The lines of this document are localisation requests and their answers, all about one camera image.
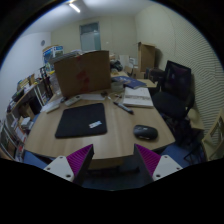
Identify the black computer mouse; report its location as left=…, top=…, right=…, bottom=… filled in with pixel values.
left=133, top=125, right=158, bottom=140

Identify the white remote control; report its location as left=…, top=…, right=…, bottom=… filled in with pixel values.
left=65, top=95, right=81, bottom=107

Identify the ceiling light tube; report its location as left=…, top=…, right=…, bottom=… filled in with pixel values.
left=69, top=3, right=81, bottom=13

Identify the grey door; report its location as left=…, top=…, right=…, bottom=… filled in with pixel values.
left=80, top=22, right=101, bottom=51

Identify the blue book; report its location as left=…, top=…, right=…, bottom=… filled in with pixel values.
left=112, top=76, right=146, bottom=89

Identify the black marker pen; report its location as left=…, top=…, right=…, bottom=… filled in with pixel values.
left=113, top=102, right=134, bottom=115

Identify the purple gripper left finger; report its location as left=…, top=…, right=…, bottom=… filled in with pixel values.
left=44, top=144, right=94, bottom=186

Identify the white flat paper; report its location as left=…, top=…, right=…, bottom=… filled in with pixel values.
left=80, top=94, right=105, bottom=101

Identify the large brown cardboard box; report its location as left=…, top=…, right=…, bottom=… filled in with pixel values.
left=54, top=50, right=111, bottom=97

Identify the wooden shelf unit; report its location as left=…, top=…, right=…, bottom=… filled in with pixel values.
left=0, top=77, right=52, bottom=161

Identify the white open book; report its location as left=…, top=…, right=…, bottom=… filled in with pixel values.
left=123, top=87, right=153, bottom=108

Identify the tall cardboard box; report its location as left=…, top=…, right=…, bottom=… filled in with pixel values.
left=138, top=42, right=155, bottom=72

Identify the black office chair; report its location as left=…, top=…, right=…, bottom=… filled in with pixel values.
left=152, top=60, right=195, bottom=144

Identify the black mouse pad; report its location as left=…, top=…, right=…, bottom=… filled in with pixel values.
left=55, top=103, right=107, bottom=139

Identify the blue white box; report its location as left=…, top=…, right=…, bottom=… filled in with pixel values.
left=43, top=45, right=64, bottom=64

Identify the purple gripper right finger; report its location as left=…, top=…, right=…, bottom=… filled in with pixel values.
left=134, top=144, right=182, bottom=181

